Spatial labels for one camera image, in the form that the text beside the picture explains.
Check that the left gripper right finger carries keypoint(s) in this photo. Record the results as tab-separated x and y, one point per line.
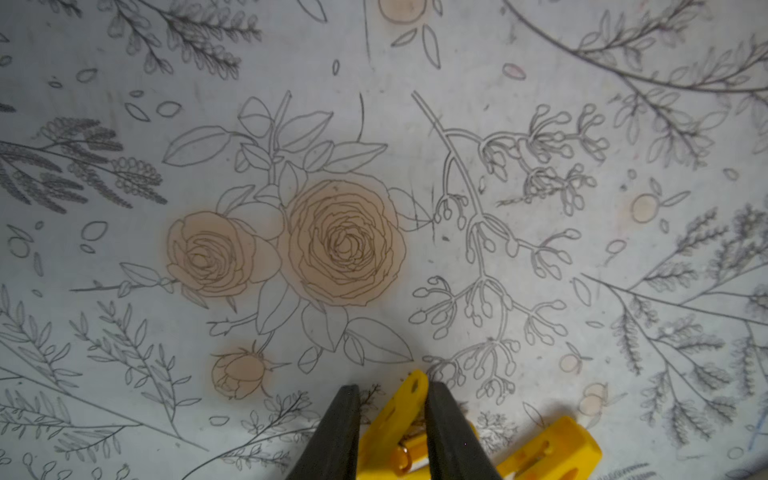
454	452

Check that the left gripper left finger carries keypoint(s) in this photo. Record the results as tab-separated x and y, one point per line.
332	451

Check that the yellow clothespin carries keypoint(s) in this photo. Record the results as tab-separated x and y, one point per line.
395	444
563	451

